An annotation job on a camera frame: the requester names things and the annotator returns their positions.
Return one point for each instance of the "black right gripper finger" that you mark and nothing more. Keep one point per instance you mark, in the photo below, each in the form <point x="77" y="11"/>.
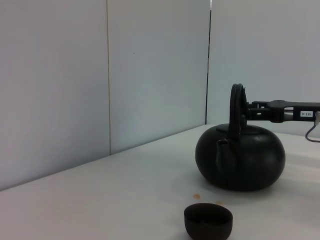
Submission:
<point x="257" y="115"/>
<point x="261" y="103"/>

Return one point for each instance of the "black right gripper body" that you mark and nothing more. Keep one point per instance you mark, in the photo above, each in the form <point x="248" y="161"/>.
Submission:
<point x="290" y="112"/>

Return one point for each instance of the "black round teapot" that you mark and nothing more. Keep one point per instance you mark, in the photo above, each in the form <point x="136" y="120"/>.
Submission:
<point x="245" y="160"/>

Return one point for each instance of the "dark brown teacup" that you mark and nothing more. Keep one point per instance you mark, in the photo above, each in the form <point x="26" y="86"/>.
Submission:
<point x="207" y="222"/>

